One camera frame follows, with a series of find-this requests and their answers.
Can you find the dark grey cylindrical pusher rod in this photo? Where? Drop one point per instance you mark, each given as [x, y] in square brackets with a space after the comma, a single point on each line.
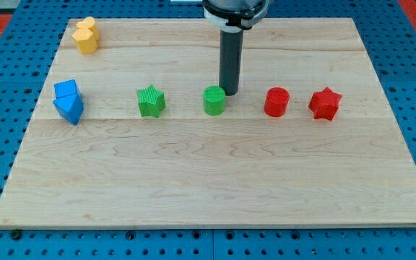
[230, 61]

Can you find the red star block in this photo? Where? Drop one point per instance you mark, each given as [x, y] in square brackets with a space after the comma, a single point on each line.
[325, 104]

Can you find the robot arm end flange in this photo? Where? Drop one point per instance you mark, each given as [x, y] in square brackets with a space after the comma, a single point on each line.
[232, 16]

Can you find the yellow heart block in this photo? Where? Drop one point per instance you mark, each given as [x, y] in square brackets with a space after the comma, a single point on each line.
[90, 24]

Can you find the blue triangular prism block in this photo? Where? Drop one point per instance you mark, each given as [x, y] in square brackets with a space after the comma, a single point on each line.
[70, 108]

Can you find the light wooden board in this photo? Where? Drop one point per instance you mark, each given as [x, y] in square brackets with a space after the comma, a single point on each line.
[117, 170]

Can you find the green cylinder block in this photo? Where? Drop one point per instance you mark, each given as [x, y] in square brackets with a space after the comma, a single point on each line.
[214, 100]

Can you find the red cylinder block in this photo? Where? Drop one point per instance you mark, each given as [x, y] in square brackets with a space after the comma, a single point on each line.
[276, 101]

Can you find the green star block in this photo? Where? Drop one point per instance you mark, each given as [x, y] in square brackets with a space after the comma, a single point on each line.
[150, 101]

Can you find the yellow pentagon block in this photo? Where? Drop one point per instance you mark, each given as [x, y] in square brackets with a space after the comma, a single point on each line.
[85, 41]

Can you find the blue cube block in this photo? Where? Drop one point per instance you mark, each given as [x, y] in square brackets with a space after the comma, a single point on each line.
[65, 88]

